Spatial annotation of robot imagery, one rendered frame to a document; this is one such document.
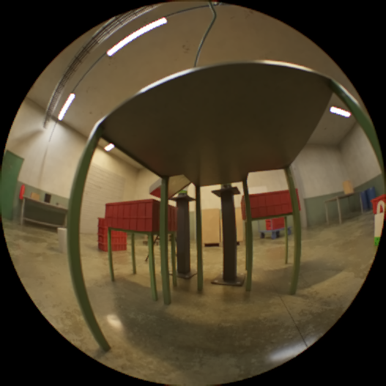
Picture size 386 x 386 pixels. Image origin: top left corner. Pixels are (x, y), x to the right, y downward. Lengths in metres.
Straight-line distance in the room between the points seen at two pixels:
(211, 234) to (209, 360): 2.97
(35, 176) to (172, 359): 5.67
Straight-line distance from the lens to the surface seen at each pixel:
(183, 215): 1.39
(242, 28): 3.83
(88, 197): 5.99
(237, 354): 0.67
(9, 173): 5.82
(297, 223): 0.90
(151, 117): 0.46
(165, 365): 0.64
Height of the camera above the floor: 0.57
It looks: 16 degrees up
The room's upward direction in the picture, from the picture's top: 1 degrees counter-clockwise
